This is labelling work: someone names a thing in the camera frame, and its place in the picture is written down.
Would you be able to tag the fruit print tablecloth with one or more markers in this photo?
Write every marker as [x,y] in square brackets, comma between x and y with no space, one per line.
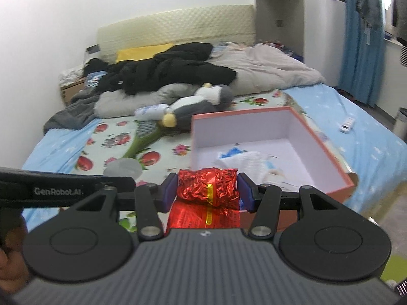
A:
[95,152]

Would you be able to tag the grey penguin plush toy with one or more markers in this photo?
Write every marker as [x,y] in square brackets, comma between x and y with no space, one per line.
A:
[190,108]

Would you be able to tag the beige quilted headboard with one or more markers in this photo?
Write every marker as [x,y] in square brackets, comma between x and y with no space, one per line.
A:
[178,25]

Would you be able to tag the person's left hand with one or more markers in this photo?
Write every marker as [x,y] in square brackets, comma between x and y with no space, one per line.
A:
[12,260]

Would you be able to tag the clear plastic piece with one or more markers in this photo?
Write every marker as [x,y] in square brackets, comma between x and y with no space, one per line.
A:
[122,170]

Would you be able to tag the yellow pillow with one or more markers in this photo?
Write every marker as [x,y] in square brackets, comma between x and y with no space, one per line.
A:
[140,52]

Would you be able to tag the steel trash can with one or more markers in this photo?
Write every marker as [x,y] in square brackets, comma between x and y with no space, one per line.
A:
[401,122]

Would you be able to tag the white power adapter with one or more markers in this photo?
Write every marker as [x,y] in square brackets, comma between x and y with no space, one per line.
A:
[346,125]

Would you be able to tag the orange cardboard box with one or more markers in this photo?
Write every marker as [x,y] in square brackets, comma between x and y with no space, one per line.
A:
[248,127]

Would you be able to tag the small black garment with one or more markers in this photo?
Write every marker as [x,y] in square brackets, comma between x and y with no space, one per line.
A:
[95,65]

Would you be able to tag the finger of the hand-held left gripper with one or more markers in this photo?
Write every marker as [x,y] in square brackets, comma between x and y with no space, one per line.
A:
[31,175]

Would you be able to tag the brown cardboard box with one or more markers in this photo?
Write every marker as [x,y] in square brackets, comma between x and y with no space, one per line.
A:
[71,93]

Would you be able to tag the green mat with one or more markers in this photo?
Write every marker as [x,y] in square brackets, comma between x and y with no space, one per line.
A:
[396,270]

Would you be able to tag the grey duvet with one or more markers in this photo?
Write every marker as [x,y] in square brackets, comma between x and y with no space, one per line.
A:
[270,66]

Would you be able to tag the dark grey blanket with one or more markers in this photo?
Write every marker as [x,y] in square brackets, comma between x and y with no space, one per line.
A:
[73,111]

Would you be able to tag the crumpled white garment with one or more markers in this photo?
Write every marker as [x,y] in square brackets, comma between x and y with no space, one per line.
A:
[71,74]

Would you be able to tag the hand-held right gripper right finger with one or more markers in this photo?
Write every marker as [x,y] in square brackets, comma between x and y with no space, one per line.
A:
[245,193]

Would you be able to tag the black jacket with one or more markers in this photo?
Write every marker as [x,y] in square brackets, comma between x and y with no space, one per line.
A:
[178,66]

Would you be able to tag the wall socket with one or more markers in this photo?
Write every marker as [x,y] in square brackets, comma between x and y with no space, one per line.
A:
[92,49]

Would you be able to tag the white cabinet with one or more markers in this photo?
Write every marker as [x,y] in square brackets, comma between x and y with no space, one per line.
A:
[318,22]

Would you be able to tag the patterned red blue cloth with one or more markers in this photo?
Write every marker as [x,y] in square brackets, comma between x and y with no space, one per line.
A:
[279,47]

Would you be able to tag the light blue bedsheet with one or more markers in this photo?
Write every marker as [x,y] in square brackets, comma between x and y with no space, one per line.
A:
[365,152]

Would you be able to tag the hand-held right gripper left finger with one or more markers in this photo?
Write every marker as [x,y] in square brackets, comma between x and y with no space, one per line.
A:
[170,193]

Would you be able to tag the red foil candy packet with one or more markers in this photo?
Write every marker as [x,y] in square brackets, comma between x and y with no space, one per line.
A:
[206,184]

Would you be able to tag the blue white plastic bag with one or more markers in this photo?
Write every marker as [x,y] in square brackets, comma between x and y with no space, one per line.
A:
[233,152]

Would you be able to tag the white cloth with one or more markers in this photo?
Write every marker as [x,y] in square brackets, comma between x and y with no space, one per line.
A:
[251,165]

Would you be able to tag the hanging grey blue garments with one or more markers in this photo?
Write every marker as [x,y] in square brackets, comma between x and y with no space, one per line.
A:
[368,0]

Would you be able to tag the blue curtain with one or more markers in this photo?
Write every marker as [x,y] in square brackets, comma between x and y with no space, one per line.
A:
[359,63]

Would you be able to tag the white bottle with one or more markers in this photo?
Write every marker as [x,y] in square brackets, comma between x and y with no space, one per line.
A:
[149,111]

